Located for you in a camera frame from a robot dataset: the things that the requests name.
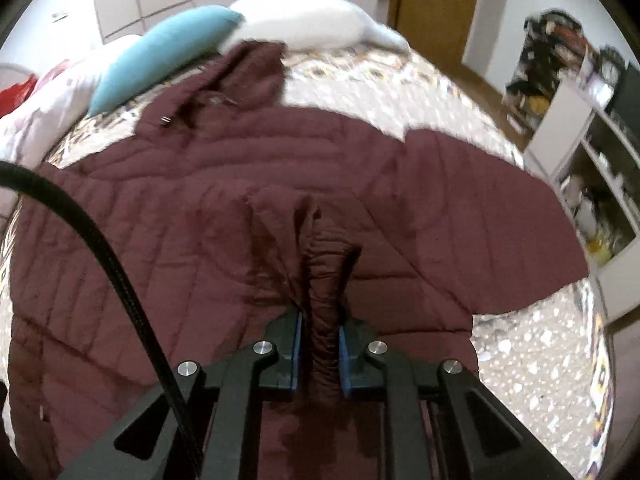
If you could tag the pile of shelf clutter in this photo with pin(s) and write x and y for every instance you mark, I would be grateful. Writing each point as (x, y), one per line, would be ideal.
(545, 55)

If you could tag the maroon quilted jacket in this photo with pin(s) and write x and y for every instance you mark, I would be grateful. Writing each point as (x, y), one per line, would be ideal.
(200, 210)

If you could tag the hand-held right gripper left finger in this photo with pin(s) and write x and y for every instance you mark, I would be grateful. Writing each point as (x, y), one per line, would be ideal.
(295, 352)

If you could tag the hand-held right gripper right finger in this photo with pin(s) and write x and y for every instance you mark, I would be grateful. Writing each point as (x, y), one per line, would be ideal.
(345, 356)

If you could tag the white pillow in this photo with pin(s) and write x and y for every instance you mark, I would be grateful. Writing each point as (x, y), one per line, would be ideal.
(300, 20)

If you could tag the red cloth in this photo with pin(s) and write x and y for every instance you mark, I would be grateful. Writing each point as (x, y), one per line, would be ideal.
(15, 95)

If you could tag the pink floral blanket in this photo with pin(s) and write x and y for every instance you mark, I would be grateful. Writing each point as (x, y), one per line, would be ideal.
(50, 105)

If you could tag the white shelf unit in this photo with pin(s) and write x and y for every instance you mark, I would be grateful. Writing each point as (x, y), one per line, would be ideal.
(555, 125)

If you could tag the teal pillow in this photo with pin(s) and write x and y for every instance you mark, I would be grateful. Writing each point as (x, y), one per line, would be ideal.
(150, 55)

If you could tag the patterned quilted bedspread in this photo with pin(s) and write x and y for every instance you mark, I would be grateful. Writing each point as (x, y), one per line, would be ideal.
(525, 360)

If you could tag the wall light switch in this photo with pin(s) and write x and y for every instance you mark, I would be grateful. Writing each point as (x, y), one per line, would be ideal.
(60, 15)

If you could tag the wooden door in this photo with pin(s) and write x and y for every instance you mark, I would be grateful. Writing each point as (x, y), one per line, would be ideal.
(435, 0)

